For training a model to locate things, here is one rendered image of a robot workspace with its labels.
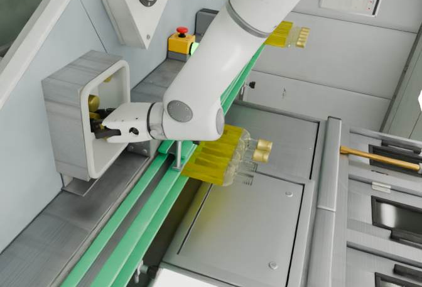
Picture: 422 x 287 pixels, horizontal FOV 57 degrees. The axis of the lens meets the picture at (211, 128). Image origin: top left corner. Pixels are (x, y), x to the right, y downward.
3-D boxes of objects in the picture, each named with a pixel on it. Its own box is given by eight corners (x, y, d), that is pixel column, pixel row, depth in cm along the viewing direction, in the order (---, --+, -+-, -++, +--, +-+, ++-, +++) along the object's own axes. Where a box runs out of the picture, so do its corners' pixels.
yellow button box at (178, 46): (166, 57, 130) (186, 61, 128) (166, 36, 126) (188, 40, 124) (174, 50, 136) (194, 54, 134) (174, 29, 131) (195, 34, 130)
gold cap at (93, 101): (71, 95, 79) (90, 100, 78) (81, 88, 82) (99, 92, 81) (73, 110, 81) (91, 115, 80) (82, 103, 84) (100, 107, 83)
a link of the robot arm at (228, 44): (236, -13, 62) (174, 75, 75) (214, 16, 52) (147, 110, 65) (277, 20, 63) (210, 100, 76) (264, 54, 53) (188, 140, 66)
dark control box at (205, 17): (194, 32, 152) (214, 36, 150) (195, 12, 148) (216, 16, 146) (200, 26, 159) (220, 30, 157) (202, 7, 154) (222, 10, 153)
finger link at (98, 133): (103, 143, 74) (90, 135, 78) (137, 127, 78) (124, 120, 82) (101, 137, 73) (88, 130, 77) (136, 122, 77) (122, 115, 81)
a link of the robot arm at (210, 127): (204, 76, 64) (219, 52, 71) (147, 79, 67) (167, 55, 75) (220, 149, 72) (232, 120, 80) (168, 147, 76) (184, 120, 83)
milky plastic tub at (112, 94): (58, 173, 84) (93, 184, 82) (42, 80, 71) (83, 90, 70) (100, 132, 98) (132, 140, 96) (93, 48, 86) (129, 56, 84)
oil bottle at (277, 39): (248, 41, 202) (302, 52, 196) (250, 31, 198) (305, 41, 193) (251, 37, 206) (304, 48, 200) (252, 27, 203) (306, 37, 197)
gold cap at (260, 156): (251, 162, 115) (265, 166, 114) (253, 152, 113) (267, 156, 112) (254, 156, 117) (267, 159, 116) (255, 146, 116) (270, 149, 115)
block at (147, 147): (125, 152, 100) (150, 159, 99) (124, 122, 95) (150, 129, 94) (132, 145, 103) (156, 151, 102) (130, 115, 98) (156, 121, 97)
